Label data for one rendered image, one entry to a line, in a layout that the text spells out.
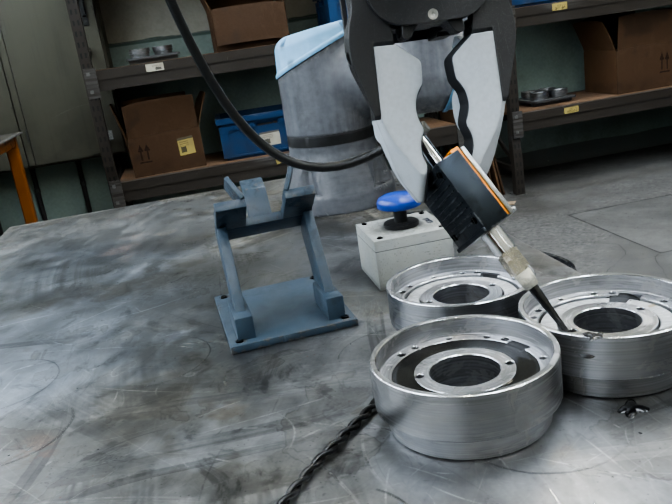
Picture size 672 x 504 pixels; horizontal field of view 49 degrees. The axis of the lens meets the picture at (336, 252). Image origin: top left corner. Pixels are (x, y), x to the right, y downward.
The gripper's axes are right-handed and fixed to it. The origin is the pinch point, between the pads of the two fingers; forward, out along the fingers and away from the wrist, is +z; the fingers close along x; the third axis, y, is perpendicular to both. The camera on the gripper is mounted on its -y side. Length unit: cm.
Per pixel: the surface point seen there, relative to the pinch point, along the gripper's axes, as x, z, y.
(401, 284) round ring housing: 0.9, 8.4, 11.9
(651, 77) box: -239, -10, 356
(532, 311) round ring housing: -5.4, 9.8, 3.0
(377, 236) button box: 0.3, 5.8, 21.3
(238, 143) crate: -2, -8, 354
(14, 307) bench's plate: 35, 9, 37
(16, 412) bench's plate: 29.5, 12.2, 11.1
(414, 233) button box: -2.7, 5.9, 20.1
